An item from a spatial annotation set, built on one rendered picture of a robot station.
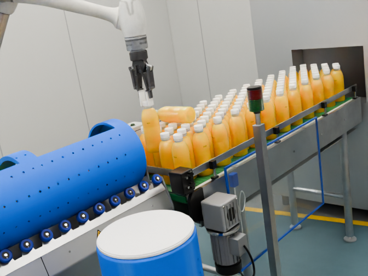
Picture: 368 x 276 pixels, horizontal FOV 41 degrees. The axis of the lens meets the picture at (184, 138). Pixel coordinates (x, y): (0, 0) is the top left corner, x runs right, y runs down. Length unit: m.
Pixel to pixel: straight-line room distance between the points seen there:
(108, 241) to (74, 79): 4.28
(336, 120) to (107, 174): 1.62
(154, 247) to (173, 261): 0.06
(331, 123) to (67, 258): 1.75
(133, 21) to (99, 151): 0.55
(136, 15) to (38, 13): 3.40
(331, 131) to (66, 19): 3.48
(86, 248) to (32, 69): 3.61
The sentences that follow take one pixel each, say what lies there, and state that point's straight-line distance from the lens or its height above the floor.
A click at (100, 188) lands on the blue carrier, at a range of 1.78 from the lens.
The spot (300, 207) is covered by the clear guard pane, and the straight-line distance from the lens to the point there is 2.63.
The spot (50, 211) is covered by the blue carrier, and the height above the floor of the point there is 1.05.
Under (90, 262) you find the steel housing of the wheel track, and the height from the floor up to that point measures 0.81.
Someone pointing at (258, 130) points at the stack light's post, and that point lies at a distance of 2.06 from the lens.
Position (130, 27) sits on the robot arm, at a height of 1.57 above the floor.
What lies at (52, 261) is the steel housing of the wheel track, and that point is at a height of 0.88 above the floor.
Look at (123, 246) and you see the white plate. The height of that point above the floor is 1.04.
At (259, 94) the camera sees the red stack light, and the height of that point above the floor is 1.23.
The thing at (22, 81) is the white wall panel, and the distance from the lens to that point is 5.15.
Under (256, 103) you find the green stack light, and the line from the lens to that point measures 2.02.
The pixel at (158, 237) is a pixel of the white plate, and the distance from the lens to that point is 1.36.
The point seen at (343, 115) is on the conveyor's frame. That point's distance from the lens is 3.08.
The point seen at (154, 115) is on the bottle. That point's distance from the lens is 2.08.
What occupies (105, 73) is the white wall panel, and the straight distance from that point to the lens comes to 5.93.
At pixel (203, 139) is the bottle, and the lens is 2.09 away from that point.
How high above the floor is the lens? 1.63
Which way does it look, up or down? 15 degrees down
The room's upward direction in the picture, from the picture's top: 9 degrees counter-clockwise
